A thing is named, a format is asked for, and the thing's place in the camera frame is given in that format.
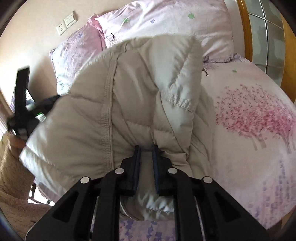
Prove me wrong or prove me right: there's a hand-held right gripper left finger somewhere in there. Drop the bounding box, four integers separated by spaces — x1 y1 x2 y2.
25 146 141 241

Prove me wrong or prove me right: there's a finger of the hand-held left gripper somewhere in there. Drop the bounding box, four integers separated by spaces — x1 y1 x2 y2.
46 95 62 112

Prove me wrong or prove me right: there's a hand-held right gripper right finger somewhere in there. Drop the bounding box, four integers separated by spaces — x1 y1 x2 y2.
152 145 270 241

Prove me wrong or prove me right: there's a beige puffer jacket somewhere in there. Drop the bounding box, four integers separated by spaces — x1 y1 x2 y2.
20 32 219 222

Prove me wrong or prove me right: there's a person's left forearm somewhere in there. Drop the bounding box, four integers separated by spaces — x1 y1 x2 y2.
0 133 55 234

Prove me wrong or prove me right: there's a person's left hand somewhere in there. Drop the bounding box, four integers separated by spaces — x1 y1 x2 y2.
9 136 26 149

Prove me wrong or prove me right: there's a pink floral pillow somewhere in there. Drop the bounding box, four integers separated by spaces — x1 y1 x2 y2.
48 23 107 95
95 0 234 63

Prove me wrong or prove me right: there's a pink floral bed sheet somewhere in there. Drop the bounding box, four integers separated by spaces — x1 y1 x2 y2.
32 53 296 241

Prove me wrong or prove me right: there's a wooden glass-panelled headboard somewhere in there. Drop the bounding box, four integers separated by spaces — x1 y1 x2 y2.
236 0 296 102

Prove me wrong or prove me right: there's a white wall socket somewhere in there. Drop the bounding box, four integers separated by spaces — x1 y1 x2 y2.
55 23 67 36
63 13 77 26

